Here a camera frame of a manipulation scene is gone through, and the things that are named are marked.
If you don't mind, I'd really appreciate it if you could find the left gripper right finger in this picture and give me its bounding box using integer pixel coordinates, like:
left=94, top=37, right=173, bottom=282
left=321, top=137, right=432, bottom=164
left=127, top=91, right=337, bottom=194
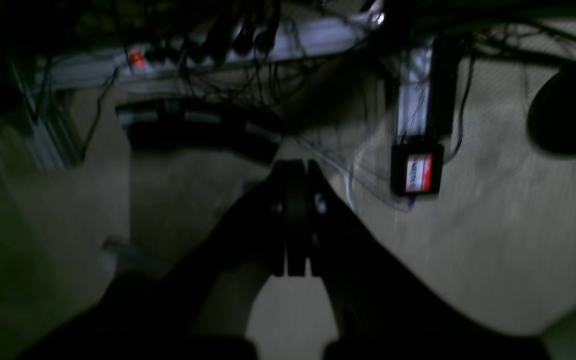
left=286, top=160, right=551, bottom=360

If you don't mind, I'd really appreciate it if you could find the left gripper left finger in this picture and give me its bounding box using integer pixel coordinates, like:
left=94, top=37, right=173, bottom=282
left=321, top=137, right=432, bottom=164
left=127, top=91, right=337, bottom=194
left=18, top=161, right=288, bottom=360

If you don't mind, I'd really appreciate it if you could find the black round lamp base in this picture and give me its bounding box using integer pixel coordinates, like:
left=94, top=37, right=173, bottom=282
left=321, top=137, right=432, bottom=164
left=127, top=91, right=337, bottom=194
left=526, top=68, right=576, bottom=158

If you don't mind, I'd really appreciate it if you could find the white power strip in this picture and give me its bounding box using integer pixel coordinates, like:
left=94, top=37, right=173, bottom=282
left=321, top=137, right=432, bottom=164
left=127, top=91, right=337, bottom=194
left=35, top=12, right=386, bottom=91

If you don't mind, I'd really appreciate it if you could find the black box red label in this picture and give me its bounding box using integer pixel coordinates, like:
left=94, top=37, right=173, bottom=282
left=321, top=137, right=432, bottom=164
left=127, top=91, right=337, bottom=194
left=390, top=141, right=445, bottom=198

